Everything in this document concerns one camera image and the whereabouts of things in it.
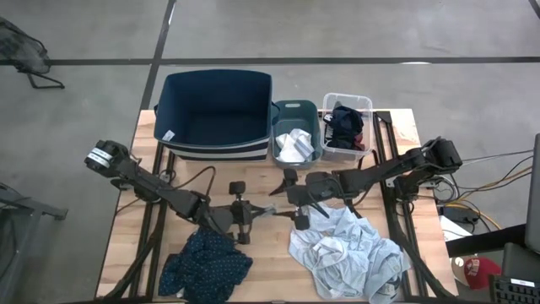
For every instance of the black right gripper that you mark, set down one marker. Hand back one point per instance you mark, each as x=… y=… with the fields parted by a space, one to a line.
x=316 y=188

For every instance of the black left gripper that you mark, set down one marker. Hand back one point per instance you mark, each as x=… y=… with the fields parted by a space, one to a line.
x=236 y=215

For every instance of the white knit cloth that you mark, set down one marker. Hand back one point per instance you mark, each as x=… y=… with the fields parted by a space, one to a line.
x=289 y=152

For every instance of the white blue striped cloth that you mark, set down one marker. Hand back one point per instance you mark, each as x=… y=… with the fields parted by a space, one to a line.
x=304 y=145

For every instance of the navy dotted shirt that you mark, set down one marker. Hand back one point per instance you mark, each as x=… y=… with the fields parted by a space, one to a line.
x=206 y=266

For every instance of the light blue shirt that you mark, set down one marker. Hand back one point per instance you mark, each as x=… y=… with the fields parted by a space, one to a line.
x=346 y=253

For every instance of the navy briefs lettered waistband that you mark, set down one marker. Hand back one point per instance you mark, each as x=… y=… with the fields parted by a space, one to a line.
x=329 y=128

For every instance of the maroon cloth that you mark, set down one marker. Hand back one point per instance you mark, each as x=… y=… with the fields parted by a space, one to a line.
x=360 y=143

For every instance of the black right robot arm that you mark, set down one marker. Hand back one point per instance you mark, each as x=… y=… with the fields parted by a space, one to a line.
x=379 y=173

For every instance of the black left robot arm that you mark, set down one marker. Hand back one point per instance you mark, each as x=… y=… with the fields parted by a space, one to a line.
x=139 y=179

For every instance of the teal plastic basket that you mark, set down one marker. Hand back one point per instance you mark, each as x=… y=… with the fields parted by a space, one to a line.
x=295 y=114

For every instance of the navy white striped fabric bin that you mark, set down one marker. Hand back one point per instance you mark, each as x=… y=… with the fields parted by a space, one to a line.
x=211 y=105

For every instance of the clear plastic container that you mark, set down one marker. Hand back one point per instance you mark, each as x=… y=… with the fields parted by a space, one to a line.
x=367 y=105

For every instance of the white paper sheet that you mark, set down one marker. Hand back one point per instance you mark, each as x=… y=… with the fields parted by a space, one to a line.
x=451 y=231

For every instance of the black power adapter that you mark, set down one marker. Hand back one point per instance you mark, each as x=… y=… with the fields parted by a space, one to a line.
x=460 y=214

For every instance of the red cap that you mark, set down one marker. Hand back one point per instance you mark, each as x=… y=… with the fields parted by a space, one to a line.
x=481 y=272

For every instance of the grey metal desk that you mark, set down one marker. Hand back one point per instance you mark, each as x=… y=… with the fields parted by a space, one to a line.
x=25 y=207

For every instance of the black box device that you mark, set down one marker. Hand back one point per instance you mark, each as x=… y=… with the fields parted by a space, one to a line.
x=521 y=262

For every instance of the black keyboard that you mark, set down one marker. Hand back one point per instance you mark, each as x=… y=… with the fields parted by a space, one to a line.
x=514 y=293

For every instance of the grey monitor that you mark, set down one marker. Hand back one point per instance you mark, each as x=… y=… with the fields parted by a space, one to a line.
x=533 y=194

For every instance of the black mesh chair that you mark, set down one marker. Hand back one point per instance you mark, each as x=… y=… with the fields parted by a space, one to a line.
x=21 y=50

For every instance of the black aluminium frame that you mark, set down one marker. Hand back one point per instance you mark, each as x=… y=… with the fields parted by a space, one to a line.
x=390 y=236
x=148 y=253

